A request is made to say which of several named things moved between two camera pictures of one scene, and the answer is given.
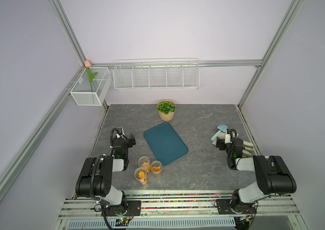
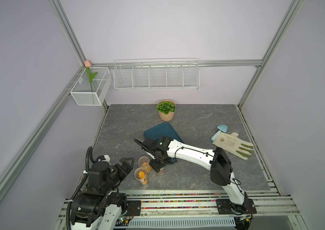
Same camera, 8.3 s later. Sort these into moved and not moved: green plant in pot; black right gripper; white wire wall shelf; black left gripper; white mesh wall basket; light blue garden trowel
Moved: black left gripper; black right gripper
Not moved: green plant in pot; white mesh wall basket; white wire wall shelf; light blue garden trowel
